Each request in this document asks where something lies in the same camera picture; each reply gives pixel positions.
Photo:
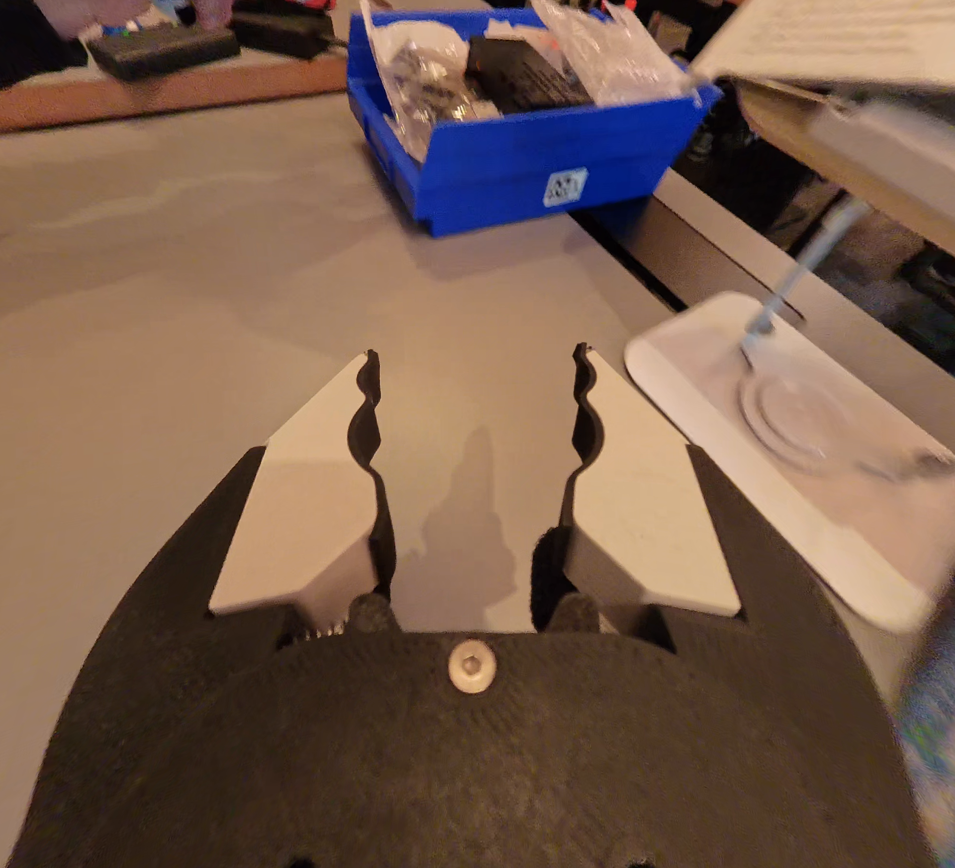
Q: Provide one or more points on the white book stand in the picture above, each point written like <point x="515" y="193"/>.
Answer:
<point x="783" y="450"/>

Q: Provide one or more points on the black charger with red label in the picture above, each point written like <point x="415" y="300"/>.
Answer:
<point x="283" y="32"/>

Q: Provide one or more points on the wood-edged grey desk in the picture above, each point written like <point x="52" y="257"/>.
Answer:
<point x="224" y="88"/>

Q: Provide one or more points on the blue plastic bin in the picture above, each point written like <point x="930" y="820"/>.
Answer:
<point x="522" y="159"/>

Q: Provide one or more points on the black flat box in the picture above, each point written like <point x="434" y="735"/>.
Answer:
<point x="164" y="51"/>

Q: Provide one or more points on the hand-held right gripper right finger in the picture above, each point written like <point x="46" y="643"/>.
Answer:
<point x="641" y="510"/>

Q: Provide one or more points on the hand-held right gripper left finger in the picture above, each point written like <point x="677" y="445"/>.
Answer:
<point x="298" y="510"/>

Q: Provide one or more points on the bubble wrap bag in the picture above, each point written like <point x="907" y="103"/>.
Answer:
<point x="619" y="55"/>

